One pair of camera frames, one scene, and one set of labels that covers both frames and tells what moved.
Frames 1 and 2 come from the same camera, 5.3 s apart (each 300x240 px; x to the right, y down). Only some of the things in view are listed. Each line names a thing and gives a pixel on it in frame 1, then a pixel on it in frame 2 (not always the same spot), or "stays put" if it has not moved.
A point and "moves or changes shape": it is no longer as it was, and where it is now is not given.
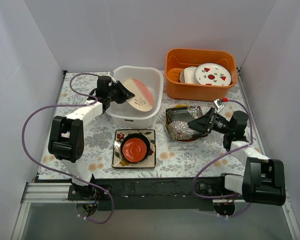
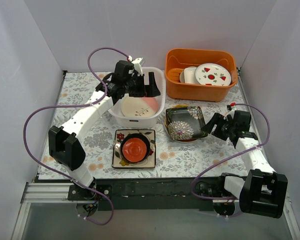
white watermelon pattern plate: [212, 74] stays put
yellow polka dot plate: [165, 122] stays put
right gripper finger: [199, 126] to [215, 120]
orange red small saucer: [134, 150] stays put
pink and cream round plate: [143, 100] moves or changes shape
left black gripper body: [119, 91] to [142, 87]
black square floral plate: [177, 119] stays put
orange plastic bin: [177, 59] stays put
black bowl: [137, 136] stays put
